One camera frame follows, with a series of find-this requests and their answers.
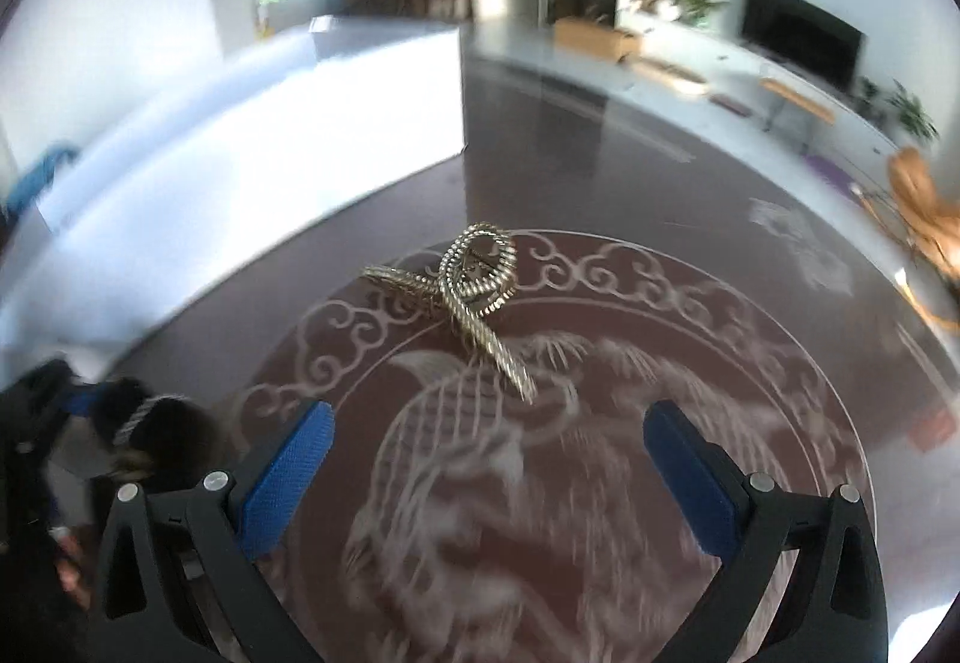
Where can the green leafy potted plant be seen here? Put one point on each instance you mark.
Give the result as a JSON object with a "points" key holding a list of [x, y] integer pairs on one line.
{"points": [[697, 3]]}

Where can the white tv cabinet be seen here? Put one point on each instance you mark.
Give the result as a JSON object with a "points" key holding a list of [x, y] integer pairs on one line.
{"points": [[705, 59]]}

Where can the orange lounge chair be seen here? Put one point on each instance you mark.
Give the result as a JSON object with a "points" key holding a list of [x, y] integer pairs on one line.
{"points": [[926, 213]]}

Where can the wooden bench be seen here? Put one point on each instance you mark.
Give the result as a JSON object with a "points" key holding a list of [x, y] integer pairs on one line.
{"points": [[795, 97]]}

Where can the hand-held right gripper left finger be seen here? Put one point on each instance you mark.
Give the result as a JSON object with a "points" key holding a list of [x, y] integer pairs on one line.
{"points": [[285, 483]]}

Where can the dark patterned glass desktop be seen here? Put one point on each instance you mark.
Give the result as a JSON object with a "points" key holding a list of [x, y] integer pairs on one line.
{"points": [[637, 198]]}

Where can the tall potted plant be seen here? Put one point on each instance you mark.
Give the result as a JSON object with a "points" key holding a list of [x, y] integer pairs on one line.
{"points": [[911, 108]]}

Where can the black fluffy pouch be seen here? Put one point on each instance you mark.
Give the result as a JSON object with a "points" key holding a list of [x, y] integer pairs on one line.
{"points": [[180, 430]]}

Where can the small potted plant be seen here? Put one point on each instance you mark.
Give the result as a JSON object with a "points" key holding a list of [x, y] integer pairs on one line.
{"points": [[870, 93]]}

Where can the person's left hand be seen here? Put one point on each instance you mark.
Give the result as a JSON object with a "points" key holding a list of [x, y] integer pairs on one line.
{"points": [[69, 562]]}

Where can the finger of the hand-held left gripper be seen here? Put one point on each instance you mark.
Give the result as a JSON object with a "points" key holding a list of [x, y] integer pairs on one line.
{"points": [[79, 399]]}

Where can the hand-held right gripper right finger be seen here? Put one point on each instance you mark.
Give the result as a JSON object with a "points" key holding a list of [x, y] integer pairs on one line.
{"points": [[697, 483]]}

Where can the white board panel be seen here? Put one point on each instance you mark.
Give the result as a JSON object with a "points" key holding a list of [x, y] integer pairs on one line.
{"points": [[262, 130]]}

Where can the cardboard box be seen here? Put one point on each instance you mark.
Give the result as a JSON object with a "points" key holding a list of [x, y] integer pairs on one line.
{"points": [[596, 39]]}

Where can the rhinestone hair claw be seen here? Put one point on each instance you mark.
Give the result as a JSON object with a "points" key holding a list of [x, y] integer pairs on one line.
{"points": [[491, 344]]}

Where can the black television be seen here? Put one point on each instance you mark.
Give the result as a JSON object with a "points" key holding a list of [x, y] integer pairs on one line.
{"points": [[802, 37]]}

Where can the blue cloth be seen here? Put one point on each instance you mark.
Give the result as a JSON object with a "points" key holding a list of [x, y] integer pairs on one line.
{"points": [[37, 179]]}

